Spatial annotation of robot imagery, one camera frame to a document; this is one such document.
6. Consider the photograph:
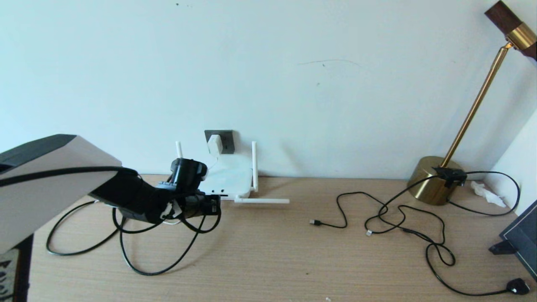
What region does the white router with antennas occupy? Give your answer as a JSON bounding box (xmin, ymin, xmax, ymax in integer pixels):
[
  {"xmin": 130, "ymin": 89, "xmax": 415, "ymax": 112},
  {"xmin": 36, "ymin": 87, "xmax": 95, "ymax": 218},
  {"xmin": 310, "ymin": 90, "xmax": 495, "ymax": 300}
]
[{"xmin": 175, "ymin": 141, "xmax": 290, "ymax": 205}]

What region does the crumpled white tissue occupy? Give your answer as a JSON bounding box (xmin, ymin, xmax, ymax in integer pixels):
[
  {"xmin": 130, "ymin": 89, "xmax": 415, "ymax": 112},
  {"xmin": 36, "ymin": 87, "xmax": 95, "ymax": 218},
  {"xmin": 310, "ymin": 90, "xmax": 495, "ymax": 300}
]
[{"xmin": 470, "ymin": 181, "xmax": 507, "ymax": 208}]

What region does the black plastic clip stand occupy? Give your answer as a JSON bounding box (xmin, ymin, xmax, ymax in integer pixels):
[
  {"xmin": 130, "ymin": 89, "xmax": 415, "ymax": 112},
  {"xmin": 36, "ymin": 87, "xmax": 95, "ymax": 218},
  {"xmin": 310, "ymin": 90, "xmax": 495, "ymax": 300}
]
[{"xmin": 488, "ymin": 240, "xmax": 516, "ymax": 255}]

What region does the dark teal printed box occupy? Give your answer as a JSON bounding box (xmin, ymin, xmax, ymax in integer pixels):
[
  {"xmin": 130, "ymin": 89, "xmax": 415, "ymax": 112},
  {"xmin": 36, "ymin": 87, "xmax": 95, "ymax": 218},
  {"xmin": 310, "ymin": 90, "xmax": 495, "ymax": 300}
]
[{"xmin": 499, "ymin": 198, "xmax": 537, "ymax": 282}]

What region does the black inline lamp switch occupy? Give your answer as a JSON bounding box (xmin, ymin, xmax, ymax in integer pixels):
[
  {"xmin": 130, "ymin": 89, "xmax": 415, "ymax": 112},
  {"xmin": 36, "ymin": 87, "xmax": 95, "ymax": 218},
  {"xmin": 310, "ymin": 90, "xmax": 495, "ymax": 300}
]
[{"xmin": 434, "ymin": 168, "xmax": 467, "ymax": 188}]

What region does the brass desk lamp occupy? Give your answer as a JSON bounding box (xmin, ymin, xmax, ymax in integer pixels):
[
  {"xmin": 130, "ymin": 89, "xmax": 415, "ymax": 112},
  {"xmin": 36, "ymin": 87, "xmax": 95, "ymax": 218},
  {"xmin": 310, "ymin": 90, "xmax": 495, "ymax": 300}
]
[{"xmin": 406, "ymin": 0, "xmax": 537, "ymax": 206}]

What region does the grey wall socket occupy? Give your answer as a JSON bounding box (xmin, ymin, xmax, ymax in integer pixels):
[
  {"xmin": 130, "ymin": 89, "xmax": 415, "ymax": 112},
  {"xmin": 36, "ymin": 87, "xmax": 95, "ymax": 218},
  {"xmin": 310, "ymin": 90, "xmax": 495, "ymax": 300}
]
[{"xmin": 204, "ymin": 130, "xmax": 235, "ymax": 154}]

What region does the black lamp cable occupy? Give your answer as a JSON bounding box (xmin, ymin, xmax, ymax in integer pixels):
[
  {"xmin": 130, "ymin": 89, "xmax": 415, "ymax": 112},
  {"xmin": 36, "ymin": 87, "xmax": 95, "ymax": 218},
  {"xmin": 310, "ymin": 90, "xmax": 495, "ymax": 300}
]
[{"xmin": 364, "ymin": 176, "xmax": 530, "ymax": 296}]

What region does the black lamp base cord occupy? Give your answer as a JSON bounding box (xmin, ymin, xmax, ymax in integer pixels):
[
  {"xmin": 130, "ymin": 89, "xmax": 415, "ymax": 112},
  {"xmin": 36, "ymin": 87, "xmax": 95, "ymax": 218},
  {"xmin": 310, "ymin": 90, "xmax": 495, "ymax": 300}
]
[{"xmin": 447, "ymin": 171, "xmax": 521, "ymax": 217}]

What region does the black cable with silver connector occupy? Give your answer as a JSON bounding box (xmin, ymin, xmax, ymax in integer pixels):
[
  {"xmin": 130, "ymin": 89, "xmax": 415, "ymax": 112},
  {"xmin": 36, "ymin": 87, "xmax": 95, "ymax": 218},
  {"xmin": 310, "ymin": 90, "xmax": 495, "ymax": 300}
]
[{"xmin": 364, "ymin": 205, "xmax": 445, "ymax": 246}]

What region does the white power adapter block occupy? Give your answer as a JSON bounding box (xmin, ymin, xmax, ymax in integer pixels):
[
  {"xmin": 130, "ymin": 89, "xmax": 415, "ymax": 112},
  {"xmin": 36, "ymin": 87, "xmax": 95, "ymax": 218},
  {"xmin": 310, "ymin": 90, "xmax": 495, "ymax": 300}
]
[{"xmin": 208, "ymin": 134, "xmax": 223, "ymax": 156}]

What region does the thin white adapter cable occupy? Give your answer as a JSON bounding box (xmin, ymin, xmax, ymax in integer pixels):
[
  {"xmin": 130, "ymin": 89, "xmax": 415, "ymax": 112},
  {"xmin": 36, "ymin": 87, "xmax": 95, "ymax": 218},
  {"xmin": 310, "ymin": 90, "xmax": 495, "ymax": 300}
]
[{"xmin": 162, "ymin": 154, "xmax": 221, "ymax": 225}]

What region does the black ethernet cable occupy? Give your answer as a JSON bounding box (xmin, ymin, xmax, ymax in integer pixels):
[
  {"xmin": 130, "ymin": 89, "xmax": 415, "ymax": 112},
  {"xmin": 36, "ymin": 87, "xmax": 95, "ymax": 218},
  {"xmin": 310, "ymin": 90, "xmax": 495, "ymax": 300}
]
[{"xmin": 46, "ymin": 194, "xmax": 229, "ymax": 276}]

